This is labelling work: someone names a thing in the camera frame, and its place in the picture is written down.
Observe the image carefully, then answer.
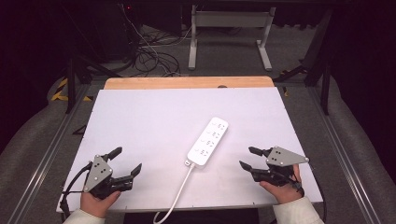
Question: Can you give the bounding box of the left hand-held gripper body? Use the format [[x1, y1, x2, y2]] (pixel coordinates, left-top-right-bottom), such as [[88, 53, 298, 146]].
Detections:
[[83, 154, 134, 200]]

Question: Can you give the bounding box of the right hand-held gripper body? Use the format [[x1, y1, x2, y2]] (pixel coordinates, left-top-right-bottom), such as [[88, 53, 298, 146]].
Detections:
[[252, 146, 310, 188]]

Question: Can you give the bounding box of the person's left hand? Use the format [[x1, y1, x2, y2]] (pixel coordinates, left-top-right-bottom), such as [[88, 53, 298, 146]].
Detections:
[[79, 189, 122, 218]]

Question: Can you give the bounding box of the person's right hand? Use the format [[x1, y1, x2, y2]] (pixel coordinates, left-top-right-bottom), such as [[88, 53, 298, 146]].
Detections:
[[259, 164, 304, 205]]

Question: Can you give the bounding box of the white power strip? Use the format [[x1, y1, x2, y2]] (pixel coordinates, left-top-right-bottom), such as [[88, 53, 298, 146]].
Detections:
[[186, 117, 230, 167]]

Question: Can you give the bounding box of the white board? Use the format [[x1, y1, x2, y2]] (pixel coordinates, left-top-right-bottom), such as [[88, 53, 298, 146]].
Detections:
[[56, 87, 324, 214]]

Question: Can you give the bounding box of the yellow black hazard tape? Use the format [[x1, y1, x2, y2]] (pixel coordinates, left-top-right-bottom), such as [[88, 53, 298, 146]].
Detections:
[[50, 77, 94, 103]]

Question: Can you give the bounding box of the black metal stand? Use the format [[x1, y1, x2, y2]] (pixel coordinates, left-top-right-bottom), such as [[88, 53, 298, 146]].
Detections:
[[273, 8, 332, 117], [64, 55, 122, 115]]

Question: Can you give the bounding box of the wooden table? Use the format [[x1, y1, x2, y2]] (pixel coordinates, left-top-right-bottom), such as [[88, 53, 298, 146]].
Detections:
[[103, 76, 276, 91]]

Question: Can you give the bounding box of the black computer case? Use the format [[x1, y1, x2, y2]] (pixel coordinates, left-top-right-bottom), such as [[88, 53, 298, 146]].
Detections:
[[92, 2, 142, 63]]

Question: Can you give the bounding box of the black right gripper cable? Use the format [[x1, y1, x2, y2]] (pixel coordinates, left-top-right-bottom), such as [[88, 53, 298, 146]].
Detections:
[[289, 169, 329, 224]]

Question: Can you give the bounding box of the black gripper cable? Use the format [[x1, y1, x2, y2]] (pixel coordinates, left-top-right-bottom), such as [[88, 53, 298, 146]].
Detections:
[[289, 169, 329, 224], [60, 161, 94, 218]]

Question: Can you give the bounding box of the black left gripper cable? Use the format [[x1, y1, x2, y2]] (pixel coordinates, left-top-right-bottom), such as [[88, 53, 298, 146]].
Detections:
[[60, 161, 94, 218]]

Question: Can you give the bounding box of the white power strip cable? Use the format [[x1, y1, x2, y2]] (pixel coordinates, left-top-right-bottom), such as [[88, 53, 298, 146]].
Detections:
[[152, 162, 197, 224]]

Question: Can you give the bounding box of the aluminium rail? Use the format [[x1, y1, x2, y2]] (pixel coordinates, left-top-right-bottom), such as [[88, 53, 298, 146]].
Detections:
[[307, 86, 383, 224], [7, 83, 92, 224]]

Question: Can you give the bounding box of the tangle of black floor cables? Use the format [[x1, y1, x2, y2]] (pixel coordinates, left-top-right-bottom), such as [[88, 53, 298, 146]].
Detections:
[[133, 27, 182, 77]]

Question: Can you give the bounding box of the white floor cable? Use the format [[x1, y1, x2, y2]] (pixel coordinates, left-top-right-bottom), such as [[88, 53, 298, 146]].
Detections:
[[120, 3, 194, 59]]

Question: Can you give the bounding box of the white metal desk frame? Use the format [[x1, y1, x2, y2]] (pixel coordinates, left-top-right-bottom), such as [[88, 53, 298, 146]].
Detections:
[[188, 4, 277, 72]]

